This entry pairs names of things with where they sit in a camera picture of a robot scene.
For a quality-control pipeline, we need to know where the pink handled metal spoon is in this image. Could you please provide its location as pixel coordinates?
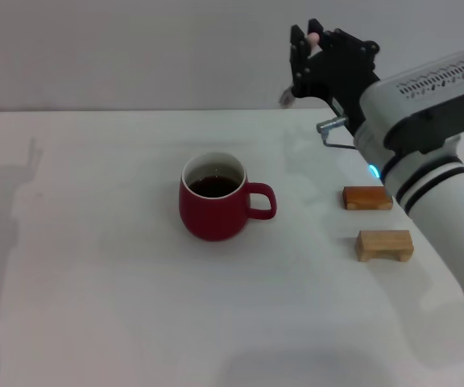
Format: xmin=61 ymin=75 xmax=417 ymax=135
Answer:
xmin=279 ymin=31 xmax=321 ymax=109

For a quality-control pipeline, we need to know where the dark brown coffee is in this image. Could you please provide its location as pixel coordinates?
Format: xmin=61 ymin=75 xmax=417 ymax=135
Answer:
xmin=187 ymin=175 xmax=241 ymax=198

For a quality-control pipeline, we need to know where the light wooden block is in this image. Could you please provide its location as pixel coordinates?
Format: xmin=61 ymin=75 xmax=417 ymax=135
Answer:
xmin=355 ymin=229 xmax=414 ymax=263

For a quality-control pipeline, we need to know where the grey cable metal connector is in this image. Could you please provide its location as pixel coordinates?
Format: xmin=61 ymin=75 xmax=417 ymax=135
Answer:
xmin=316 ymin=114 xmax=357 ymax=151

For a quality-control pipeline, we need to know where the red ceramic cup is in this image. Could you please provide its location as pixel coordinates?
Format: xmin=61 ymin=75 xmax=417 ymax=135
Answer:
xmin=178 ymin=151 xmax=277 ymax=242

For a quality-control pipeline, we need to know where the right silver wrist camera housing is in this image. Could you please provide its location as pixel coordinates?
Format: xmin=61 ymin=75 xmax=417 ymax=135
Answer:
xmin=358 ymin=50 xmax=464 ymax=157

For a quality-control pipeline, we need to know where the dark brown wooden block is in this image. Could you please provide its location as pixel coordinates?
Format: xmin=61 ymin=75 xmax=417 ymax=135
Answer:
xmin=342 ymin=185 xmax=395 ymax=211

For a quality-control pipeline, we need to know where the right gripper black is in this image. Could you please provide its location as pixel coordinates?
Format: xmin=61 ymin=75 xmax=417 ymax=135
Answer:
xmin=289 ymin=18 xmax=381 ymax=136

